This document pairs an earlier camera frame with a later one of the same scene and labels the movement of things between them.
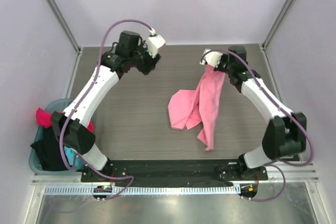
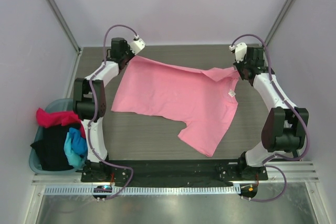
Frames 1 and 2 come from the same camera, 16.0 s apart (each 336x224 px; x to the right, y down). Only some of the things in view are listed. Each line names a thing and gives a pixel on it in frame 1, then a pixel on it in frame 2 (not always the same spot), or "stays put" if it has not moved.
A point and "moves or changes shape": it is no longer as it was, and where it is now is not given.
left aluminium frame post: (54, 7) stays put
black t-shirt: (49, 151) stays put
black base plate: (201, 172) stays put
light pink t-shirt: (189, 107) moves or changes shape
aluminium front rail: (276, 172) stays put
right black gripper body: (223, 64) -> (242, 69)
